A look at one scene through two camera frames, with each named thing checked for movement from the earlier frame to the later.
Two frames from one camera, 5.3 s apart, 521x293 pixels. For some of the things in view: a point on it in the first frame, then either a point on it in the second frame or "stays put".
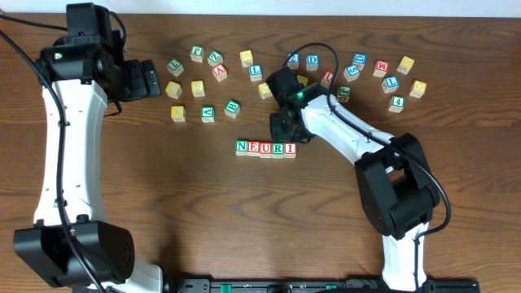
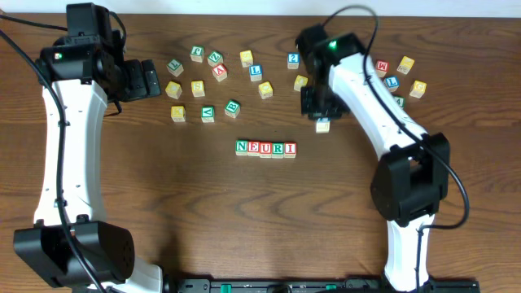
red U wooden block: [265, 149] stays put
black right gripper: [281, 133] -> [319, 106]
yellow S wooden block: [198, 89] stays put
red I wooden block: [290, 150] stays put
